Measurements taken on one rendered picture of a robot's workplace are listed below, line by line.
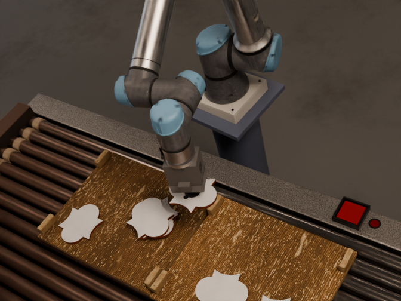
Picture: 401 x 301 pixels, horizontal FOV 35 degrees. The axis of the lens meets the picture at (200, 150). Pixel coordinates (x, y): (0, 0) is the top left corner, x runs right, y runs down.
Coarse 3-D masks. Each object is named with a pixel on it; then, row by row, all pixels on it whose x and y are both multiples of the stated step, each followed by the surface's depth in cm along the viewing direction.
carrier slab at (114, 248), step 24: (96, 168) 195; (120, 168) 193; (144, 168) 191; (96, 192) 189; (120, 192) 187; (144, 192) 185; (168, 192) 183; (120, 216) 181; (192, 216) 176; (48, 240) 181; (96, 240) 177; (120, 240) 175; (144, 240) 174; (168, 240) 172; (96, 264) 172; (120, 264) 170; (144, 264) 169; (168, 264) 167; (144, 288) 164
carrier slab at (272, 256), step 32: (224, 224) 172; (256, 224) 170; (288, 224) 168; (192, 256) 167; (224, 256) 165; (256, 256) 163; (288, 256) 162; (320, 256) 160; (192, 288) 161; (256, 288) 157; (288, 288) 156; (320, 288) 154
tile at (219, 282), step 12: (216, 276) 161; (228, 276) 160; (204, 288) 159; (216, 288) 159; (228, 288) 158; (240, 288) 157; (204, 300) 157; (216, 300) 156; (228, 300) 156; (240, 300) 155
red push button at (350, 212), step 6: (348, 204) 169; (354, 204) 169; (342, 210) 168; (348, 210) 168; (354, 210) 167; (360, 210) 167; (336, 216) 167; (342, 216) 167; (348, 216) 167; (354, 216) 166; (360, 216) 166; (354, 222) 165
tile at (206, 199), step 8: (208, 184) 164; (200, 192) 163; (208, 192) 163; (216, 192) 162; (176, 200) 163; (184, 200) 163; (192, 200) 162; (200, 200) 162; (208, 200) 161; (192, 208) 160; (200, 208) 161
